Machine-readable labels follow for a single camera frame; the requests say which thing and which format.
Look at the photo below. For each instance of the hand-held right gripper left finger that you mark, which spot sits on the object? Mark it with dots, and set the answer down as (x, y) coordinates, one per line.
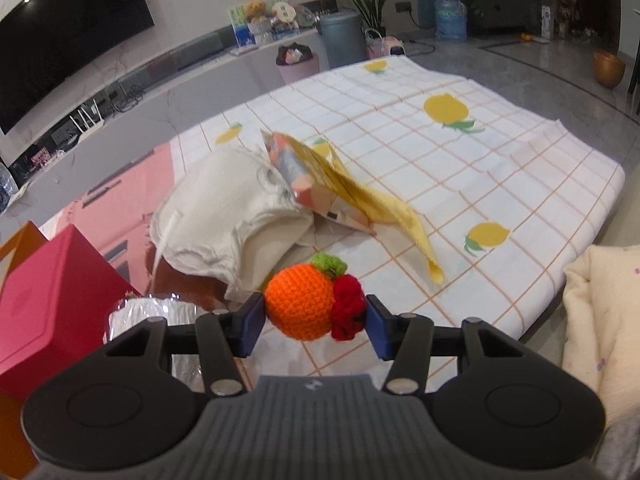
(250, 325)

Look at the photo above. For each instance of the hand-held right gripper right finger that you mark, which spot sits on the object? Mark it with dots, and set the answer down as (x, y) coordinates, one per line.
(380, 332)

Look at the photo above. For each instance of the crochet orange toy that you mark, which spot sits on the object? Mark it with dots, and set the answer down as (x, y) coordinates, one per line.
(300, 302)

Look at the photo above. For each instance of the crinkled plastic bundle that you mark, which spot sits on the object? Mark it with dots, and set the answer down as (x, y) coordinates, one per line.
(150, 310)

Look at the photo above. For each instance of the white plastic bag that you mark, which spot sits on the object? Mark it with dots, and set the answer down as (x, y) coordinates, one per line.
(210, 220)

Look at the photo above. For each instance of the yellow patterned plastic bag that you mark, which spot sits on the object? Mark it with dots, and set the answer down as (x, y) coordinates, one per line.
(300, 170)

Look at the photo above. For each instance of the orange box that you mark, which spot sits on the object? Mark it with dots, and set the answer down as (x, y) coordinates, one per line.
(25, 240)

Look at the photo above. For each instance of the lemon print tablecloth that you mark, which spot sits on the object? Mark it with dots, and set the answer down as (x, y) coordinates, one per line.
(450, 185)

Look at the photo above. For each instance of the red box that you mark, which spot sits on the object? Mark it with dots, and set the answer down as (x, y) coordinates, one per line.
(50, 310)

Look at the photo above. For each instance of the cream blanket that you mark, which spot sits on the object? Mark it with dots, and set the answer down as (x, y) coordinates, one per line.
(605, 310)

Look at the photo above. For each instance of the grey marble television console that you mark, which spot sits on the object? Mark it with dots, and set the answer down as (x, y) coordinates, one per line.
(210, 75)

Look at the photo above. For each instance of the white router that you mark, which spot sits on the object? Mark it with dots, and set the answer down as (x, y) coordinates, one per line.
(90, 125)

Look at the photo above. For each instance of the pink trash bin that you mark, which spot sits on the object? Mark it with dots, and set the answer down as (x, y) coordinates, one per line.
(300, 70)

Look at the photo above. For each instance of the small pink basket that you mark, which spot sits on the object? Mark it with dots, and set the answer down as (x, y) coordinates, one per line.
(374, 47)

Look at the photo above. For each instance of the blue printed box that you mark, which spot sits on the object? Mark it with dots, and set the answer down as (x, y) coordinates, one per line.
(247, 37)

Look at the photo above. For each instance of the grey trash bin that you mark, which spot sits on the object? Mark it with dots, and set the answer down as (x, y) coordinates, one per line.
(342, 40)

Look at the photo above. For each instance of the teddy bear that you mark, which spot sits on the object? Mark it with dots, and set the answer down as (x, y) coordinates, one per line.
(257, 10)

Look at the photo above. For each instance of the white round sign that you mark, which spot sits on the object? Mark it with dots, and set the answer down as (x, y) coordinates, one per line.
(284, 11)

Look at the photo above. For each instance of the blue water bottle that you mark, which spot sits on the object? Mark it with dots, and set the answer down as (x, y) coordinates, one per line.
(450, 17)

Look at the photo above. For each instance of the long-leaf potted plant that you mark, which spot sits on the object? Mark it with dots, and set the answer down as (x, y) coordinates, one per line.
(372, 0)

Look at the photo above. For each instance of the black television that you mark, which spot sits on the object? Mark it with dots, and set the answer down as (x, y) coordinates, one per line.
(65, 35)

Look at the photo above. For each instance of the copper pot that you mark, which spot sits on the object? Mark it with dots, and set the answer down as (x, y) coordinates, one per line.
(609, 70)

